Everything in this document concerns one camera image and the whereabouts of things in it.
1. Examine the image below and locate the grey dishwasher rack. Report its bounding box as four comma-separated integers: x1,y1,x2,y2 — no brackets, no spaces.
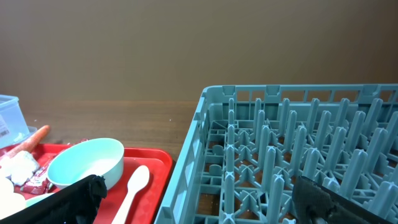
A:
155,84,397,223

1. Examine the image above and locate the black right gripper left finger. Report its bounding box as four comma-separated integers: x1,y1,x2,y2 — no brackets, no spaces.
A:
1,174,108,224

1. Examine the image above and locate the clear plastic bin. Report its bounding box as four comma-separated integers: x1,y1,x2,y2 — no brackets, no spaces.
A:
0,95,37,148

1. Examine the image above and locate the orange carrot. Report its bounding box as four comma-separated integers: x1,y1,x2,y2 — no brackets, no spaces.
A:
1,125,51,159

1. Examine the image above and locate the mint green bowl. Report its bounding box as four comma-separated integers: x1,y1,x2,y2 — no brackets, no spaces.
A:
47,138,124,189

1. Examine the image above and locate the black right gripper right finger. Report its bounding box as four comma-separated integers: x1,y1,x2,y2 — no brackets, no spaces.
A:
292,176,389,224

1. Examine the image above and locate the white plastic spoon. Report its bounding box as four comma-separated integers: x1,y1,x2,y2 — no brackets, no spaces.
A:
111,165,150,224

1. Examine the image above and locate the red snack wrapper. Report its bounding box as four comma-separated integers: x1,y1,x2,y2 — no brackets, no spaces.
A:
20,139,90,195

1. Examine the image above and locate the crumpled white tissue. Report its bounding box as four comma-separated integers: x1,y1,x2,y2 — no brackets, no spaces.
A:
1,151,40,186

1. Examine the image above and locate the red plastic tray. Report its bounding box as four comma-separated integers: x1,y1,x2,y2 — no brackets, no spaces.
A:
0,143,174,224

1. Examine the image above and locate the light blue plate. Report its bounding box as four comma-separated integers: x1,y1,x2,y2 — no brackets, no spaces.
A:
0,177,53,219

